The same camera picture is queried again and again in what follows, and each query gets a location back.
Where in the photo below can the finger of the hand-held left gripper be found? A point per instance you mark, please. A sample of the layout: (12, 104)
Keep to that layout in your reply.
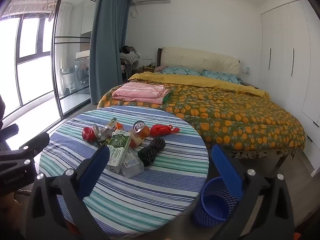
(10, 131)
(35, 142)

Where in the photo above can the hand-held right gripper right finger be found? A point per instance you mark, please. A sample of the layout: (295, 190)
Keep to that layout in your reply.
(228, 170)

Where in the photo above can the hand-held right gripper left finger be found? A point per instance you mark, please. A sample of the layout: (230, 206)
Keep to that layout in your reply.
(92, 170)

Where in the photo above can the green white milk carton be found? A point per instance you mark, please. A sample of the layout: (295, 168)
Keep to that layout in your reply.
(117, 150)

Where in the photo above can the crushed red soda can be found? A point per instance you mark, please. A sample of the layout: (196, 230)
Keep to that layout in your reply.
(87, 133)

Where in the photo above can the blue mesh wastebasket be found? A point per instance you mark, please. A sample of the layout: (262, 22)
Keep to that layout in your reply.
(212, 205)

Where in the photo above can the clear plastic box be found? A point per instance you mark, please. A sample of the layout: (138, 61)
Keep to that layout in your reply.
(132, 166)

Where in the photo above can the silver chip bag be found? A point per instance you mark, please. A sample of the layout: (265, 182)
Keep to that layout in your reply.
(110, 127)

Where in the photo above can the orange white snack wrapper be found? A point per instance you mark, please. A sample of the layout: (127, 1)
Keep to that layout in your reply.
(136, 141)

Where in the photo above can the black foam net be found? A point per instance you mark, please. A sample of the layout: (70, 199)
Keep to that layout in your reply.
(151, 151)

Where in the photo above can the orange soda can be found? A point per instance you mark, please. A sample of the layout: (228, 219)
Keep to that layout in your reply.
(141, 130)

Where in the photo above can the red plastic bag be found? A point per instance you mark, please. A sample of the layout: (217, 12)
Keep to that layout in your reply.
(160, 130)

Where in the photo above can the orange floral duvet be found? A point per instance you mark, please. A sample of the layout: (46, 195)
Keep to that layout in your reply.
(237, 115)

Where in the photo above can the striped round tablecloth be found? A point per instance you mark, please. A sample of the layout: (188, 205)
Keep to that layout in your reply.
(150, 192)

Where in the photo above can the black framed window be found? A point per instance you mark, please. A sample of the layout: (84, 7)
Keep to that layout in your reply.
(16, 60)

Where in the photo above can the washing machine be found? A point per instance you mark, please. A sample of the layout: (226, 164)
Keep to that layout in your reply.
(81, 73)

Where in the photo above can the folded pink striped sheet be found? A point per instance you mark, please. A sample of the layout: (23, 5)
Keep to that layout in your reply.
(140, 92)

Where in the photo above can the yellow blanket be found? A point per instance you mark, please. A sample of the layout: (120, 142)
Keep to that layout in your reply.
(200, 81)

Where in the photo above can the teal floral pillow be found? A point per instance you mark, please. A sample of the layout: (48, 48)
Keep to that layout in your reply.
(220, 77)
(180, 70)

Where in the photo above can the wooden nightstand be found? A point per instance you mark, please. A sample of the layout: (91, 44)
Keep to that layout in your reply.
(138, 70)

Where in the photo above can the cream padded headboard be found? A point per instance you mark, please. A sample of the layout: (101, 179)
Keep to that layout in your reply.
(200, 58)

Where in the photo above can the pile of clothes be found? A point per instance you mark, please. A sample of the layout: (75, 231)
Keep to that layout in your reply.
(128, 56)

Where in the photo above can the blue curtain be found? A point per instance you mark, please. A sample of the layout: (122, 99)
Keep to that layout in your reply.
(107, 42)

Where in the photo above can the black framed glass door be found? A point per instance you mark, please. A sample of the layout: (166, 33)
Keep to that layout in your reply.
(72, 22)

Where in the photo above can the ceiling drying rack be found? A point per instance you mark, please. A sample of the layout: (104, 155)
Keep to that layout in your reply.
(42, 8)

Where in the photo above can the white wardrobe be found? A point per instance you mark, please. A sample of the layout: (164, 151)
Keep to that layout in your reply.
(282, 42)

